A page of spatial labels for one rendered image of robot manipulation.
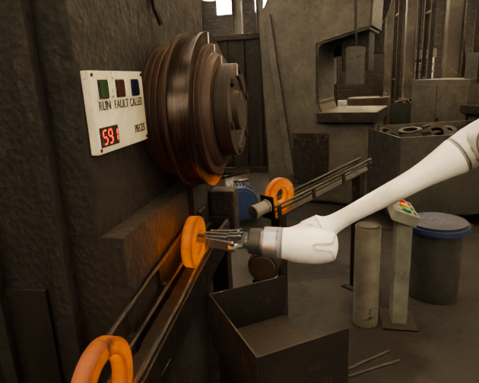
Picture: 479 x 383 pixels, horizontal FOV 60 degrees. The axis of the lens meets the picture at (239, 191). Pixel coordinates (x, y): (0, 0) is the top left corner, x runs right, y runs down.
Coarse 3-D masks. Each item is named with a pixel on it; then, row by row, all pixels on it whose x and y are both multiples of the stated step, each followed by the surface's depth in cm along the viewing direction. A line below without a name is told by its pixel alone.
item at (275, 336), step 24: (240, 288) 101; (264, 288) 104; (216, 312) 95; (240, 312) 103; (264, 312) 106; (216, 336) 98; (240, 336) 82; (264, 336) 101; (288, 336) 101; (336, 336) 82; (240, 360) 84; (264, 360) 76; (288, 360) 78; (312, 360) 81; (336, 360) 83
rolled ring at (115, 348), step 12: (108, 336) 77; (96, 348) 72; (108, 348) 74; (120, 348) 78; (84, 360) 70; (96, 360) 70; (120, 360) 80; (132, 360) 84; (84, 372) 68; (96, 372) 70; (120, 372) 81; (132, 372) 83
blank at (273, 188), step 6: (276, 180) 181; (282, 180) 182; (288, 180) 184; (270, 186) 180; (276, 186) 180; (282, 186) 183; (288, 186) 185; (270, 192) 179; (276, 192) 181; (288, 192) 186; (276, 198) 182; (282, 198) 187; (288, 198) 187; (276, 204) 182; (282, 210) 186
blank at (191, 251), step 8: (192, 216) 123; (184, 224) 119; (192, 224) 119; (200, 224) 124; (184, 232) 118; (192, 232) 117; (184, 240) 117; (192, 240) 117; (184, 248) 117; (192, 248) 117; (200, 248) 126; (184, 256) 118; (192, 256) 118; (200, 256) 125; (184, 264) 120; (192, 264) 119
